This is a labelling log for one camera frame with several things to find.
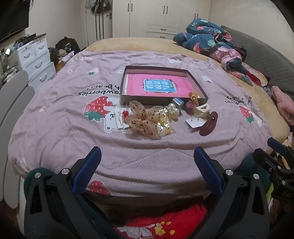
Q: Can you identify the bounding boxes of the shallow brown cardboard box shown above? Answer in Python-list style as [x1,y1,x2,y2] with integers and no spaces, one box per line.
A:
[120,66,209,106]

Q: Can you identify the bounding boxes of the pink floral clothing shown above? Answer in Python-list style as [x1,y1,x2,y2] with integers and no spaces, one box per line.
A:
[210,46,253,87]

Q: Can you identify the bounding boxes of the pearl hair accessory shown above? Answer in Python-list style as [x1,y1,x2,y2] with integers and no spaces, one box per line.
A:
[166,103,180,120]

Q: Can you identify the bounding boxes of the yellow hair tie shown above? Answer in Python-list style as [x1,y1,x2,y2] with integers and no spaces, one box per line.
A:
[158,117,173,136]

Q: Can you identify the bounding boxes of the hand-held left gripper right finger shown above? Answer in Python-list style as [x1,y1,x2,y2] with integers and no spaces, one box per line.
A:
[191,147,270,239]

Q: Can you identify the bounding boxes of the white plastic drawer unit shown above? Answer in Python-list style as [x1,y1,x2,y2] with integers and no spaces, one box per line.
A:
[10,37,57,92]

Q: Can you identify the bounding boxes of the dark green cloth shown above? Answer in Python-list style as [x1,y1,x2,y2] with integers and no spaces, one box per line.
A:
[23,154,274,230]

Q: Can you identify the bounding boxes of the dark red snap hair clip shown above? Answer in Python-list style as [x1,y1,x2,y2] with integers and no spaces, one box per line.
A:
[199,111,218,137]

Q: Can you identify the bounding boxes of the red cherry earrings packet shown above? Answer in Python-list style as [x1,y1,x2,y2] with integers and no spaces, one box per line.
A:
[114,106,133,133]

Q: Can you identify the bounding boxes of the cream hair claw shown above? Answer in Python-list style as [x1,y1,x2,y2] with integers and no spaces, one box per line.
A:
[194,103,211,119]

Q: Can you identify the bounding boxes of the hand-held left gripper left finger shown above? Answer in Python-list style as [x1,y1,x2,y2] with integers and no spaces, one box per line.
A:
[24,146,120,239]

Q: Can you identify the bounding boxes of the pink flower hair clip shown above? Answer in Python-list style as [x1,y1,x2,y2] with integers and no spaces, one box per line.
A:
[185,91,199,114]

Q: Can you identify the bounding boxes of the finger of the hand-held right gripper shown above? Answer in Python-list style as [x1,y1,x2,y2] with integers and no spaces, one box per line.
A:
[267,137,294,161]
[253,148,285,182]

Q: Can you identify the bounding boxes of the beige dotted organza scrunchie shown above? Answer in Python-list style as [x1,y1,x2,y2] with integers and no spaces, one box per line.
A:
[127,100,171,140]

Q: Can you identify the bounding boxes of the pink fluffy cloth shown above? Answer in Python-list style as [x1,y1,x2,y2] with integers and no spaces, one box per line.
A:
[271,85,294,126]

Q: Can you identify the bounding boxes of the red patterned pillow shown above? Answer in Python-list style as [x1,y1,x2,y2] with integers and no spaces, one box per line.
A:
[243,64,269,87]

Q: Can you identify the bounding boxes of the white door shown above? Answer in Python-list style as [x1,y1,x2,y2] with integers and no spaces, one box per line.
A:
[85,0,113,47]

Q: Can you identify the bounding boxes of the red floral cloth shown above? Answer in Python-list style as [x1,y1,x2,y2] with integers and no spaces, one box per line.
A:
[115,203,209,239]

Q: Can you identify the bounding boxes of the pink strawberry print blanket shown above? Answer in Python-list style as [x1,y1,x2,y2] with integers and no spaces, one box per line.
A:
[8,49,276,204]

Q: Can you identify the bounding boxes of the white earring card packet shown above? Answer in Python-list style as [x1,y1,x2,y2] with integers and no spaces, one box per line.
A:
[185,116,206,134]

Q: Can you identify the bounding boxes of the pink book with blue label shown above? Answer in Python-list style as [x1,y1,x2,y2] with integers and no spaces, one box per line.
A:
[125,74,202,96]

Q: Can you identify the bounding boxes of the hanging dark clothes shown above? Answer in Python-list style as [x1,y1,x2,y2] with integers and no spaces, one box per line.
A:
[91,0,111,15]

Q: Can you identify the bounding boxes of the black television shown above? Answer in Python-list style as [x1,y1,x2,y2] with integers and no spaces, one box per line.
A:
[0,0,31,43]

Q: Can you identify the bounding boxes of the white wardrobe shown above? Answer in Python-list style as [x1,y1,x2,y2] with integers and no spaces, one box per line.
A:
[112,0,212,39]

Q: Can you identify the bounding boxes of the dark blue floral quilt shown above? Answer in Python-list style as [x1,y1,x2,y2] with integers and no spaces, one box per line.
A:
[173,19,235,56]

